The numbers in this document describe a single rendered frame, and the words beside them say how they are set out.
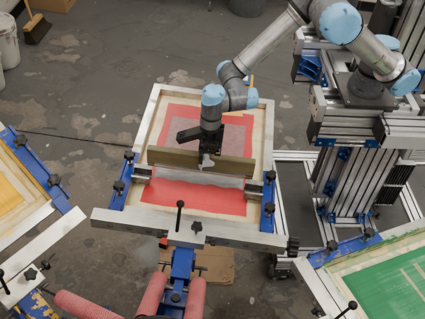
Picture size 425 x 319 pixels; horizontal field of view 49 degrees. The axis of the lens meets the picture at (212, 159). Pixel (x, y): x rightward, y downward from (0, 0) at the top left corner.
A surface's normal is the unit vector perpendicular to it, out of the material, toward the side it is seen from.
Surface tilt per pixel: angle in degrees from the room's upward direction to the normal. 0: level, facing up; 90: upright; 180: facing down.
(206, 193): 0
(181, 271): 0
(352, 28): 85
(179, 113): 0
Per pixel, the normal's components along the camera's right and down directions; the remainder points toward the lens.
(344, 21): 0.18, 0.65
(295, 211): 0.09, -0.69
